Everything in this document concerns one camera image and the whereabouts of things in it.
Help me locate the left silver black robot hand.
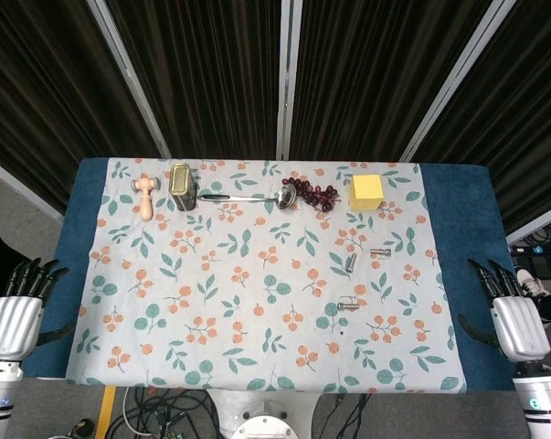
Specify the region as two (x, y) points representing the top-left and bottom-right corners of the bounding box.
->
(0, 257), (76, 362)

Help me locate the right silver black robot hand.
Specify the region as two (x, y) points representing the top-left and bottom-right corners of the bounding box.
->
(456, 258), (551, 363)

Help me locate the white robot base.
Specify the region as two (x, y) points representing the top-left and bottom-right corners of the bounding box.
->
(210, 388), (322, 439)

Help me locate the white black sneaker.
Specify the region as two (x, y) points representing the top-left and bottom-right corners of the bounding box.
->
(515, 268), (547, 298)

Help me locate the blue velvet table cover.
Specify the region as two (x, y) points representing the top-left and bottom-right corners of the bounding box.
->
(21, 157), (530, 393)

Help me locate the wooden massage hammer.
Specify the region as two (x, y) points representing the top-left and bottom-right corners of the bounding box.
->
(131, 173), (163, 223)

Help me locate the dark pleated screen panel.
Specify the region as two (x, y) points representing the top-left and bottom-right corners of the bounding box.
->
(412, 0), (551, 237)
(0, 0), (166, 217)
(289, 0), (503, 162)
(104, 0), (286, 161)

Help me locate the yellow foam cube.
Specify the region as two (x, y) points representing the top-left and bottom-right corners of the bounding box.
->
(347, 173), (386, 212)

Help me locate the olive gold rectangular tin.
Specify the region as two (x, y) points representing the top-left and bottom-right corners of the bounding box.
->
(167, 163), (199, 212)

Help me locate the dark red grape bunch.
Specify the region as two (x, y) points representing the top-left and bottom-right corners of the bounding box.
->
(281, 177), (341, 212)

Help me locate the floral fruit print tablecloth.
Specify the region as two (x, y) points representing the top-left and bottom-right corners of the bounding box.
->
(64, 157), (468, 395)

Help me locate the silver screen frame post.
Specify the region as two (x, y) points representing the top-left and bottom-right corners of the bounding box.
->
(275, 0), (304, 161)
(85, 0), (172, 159)
(505, 210), (551, 244)
(398, 0), (519, 162)
(0, 152), (67, 221)

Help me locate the white floor cable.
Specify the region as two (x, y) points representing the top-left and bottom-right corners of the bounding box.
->
(121, 387), (148, 436)

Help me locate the black floor cable bundle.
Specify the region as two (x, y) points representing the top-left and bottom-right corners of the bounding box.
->
(318, 391), (375, 439)
(106, 387), (222, 439)

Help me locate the steel ladle black handle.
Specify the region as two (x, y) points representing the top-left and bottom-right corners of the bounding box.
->
(196, 185), (297, 210)

